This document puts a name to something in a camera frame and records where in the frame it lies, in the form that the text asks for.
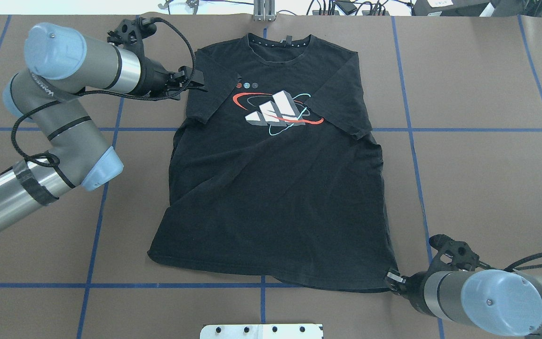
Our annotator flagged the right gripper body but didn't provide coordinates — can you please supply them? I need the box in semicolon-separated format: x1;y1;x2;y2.
400;234;493;311

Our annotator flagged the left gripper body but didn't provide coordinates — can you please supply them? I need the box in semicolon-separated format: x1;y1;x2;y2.
107;18;181;99

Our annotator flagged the black graphic t-shirt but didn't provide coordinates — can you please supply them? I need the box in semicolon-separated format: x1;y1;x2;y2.
148;33;398;293

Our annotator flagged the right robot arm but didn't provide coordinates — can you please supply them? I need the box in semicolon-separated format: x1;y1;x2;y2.
385;234;542;339

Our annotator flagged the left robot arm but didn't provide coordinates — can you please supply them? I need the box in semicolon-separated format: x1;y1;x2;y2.
0;17;207;232

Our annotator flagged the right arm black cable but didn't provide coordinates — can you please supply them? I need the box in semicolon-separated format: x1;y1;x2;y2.
504;249;542;274

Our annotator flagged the aluminium frame post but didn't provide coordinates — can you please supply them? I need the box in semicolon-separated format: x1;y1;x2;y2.
253;0;277;22

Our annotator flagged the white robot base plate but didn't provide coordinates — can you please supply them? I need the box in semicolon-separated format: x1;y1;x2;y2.
199;323;325;339

